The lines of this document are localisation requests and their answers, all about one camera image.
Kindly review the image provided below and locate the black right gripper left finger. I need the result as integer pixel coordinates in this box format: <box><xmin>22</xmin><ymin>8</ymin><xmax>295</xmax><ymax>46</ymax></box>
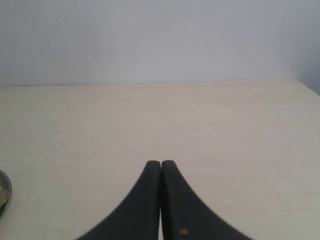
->
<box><xmin>79</xmin><ymin>160</ymin><xmax>161</xmax><ymax>240</ymax></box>

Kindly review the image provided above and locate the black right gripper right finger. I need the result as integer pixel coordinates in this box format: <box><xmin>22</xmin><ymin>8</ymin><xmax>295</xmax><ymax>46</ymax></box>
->
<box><xmin>161</xmin><ymin>160</ymin><xmax>249</xmax><ymax>240</ymax></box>

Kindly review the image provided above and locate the round silver metal plate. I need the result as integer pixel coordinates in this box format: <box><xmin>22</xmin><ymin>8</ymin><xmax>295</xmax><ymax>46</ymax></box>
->
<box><xmin>0</xmin><ymin>170</ymin><xmax>13</xmax><ymax>223</ymax></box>

